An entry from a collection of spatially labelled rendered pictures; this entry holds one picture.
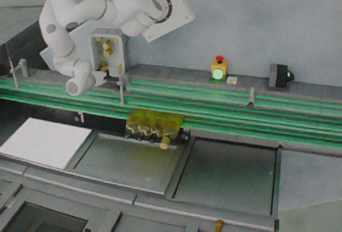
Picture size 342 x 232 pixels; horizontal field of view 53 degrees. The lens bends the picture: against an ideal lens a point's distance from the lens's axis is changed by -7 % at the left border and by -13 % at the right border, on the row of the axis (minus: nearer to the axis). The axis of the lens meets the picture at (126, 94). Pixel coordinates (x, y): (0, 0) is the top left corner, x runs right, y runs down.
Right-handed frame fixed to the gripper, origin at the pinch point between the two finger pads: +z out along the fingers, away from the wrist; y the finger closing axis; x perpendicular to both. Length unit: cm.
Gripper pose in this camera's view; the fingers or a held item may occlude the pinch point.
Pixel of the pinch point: (102, 72)
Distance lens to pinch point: 175.1
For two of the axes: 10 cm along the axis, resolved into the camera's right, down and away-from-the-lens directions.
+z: 3.7, -2.7, 8.9
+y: 9.3, 1.4, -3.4
